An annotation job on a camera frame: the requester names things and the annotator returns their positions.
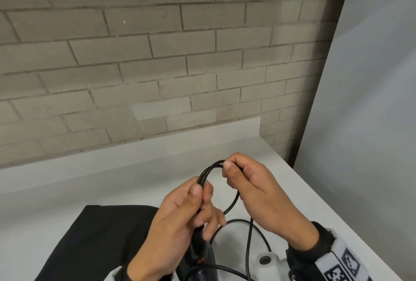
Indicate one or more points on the white wristband with black marker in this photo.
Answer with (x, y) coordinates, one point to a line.
(344, 261)

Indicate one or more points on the person's right forearm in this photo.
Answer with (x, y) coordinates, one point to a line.
(313, 254)

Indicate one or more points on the person's right hand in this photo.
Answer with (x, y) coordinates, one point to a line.
(269, 202)

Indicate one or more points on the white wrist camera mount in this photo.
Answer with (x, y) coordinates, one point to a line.
(268, 266)

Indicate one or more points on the person's left thumb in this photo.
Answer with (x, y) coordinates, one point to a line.
(194, 199)

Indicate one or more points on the black device with red button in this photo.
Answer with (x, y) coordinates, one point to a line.
(200, 254)

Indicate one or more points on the white left wristband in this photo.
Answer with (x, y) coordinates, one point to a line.
(117, 274)

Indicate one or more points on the person's right thumb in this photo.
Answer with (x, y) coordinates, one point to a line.
(235, 171)

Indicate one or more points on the black cloth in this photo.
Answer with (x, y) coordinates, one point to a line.
(97, 241)

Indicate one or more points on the person's left hand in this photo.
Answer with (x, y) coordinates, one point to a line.
(169, 225)

